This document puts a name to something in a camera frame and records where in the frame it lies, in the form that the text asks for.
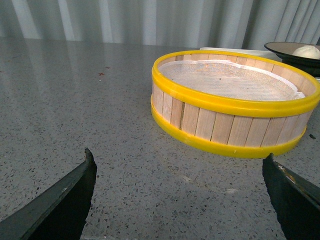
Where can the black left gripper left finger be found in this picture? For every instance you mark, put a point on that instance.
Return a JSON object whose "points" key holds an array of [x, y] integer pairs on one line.
{"points": [[60, 212]]}

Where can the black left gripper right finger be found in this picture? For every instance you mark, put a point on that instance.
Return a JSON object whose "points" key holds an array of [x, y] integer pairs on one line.
{"points": [[295, 200]]}

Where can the white steamed bun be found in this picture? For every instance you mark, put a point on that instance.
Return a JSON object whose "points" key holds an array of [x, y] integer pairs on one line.
{"points": [[307, 51]]}

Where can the beige plate with black rim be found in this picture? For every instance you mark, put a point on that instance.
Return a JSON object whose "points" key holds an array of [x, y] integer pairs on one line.
{"points": [[284, 50]]}

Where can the cream plastic tray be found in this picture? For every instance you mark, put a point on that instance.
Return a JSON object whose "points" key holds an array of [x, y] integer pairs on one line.
{"points": [[260, 53]]}

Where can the yellow rimmed bamboo steamer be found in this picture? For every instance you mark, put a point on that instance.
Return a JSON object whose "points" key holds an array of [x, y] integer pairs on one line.
{"points": [[229, 126]]}

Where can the white steamer liner cloth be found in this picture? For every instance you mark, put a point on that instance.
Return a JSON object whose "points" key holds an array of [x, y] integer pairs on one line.
{"points": [[232, 80]]}

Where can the grey pleated curtain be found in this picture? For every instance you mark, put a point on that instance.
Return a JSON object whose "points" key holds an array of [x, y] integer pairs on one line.
{"points": [[237, 24]]}

